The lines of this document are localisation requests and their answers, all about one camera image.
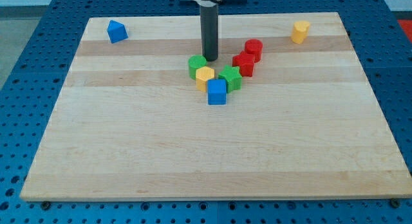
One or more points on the green star block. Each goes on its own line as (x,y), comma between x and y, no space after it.
(232,77)

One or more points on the red star block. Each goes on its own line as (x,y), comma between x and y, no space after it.
(245,61)

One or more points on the blue cube block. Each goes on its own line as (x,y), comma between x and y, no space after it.
(216,92)

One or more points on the yellow hexagon block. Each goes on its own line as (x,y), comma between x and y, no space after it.
(204,74)

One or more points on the green cylinder block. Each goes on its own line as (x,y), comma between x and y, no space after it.
(195,62)

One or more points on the red cylinder block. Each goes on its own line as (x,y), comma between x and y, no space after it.
(255,48)

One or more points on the light wooden board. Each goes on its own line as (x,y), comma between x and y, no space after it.
(130,125)

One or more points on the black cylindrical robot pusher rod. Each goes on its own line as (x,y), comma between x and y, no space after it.
(209,30)

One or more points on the blue pentagon block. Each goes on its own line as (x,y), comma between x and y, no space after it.
(116,31)

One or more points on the left black board screw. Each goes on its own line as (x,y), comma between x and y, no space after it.
(45,205)

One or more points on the black board screw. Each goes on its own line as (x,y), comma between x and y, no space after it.
(45,205)
(394,203)

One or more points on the right black board screw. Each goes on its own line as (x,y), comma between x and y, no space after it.
(394,203)

